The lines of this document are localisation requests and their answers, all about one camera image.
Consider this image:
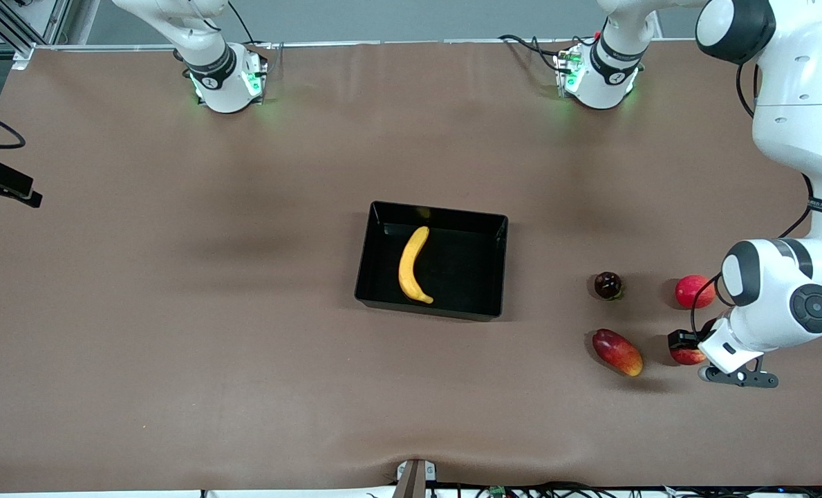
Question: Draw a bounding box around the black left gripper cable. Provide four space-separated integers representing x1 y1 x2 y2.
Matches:
691 62 816 334

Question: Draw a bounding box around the black right arm base cable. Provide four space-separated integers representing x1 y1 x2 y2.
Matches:
227 0 277 77

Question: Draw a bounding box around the dark purple plum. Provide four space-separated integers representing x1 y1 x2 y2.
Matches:
594 271 624 301

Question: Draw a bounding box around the metal table edge rail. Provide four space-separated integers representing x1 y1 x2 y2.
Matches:
34 37 702 53

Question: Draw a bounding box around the small striped red apple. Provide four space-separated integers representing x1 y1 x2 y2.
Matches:
669 338 709 366

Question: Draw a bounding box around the aluminium frame post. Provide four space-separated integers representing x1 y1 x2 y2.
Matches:
0 0 73 71

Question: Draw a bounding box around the round red peach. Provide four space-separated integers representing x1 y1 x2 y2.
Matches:
674 274 718 311

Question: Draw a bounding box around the black plastic box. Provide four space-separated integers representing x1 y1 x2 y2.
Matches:
354 201 509 322

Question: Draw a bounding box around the brown table cover sheet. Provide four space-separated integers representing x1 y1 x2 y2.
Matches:
0 38 822 493

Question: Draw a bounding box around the black left arm base cable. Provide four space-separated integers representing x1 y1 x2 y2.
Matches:
498 33 565 74

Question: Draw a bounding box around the black arm base cable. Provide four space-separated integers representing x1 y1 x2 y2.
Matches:
498 33 565 74
227 0 277 77

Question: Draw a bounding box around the red yellow mango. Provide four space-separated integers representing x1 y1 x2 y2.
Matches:
592 329 644 378

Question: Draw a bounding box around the yellow banana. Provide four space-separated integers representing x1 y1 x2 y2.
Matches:
398 226 434 305

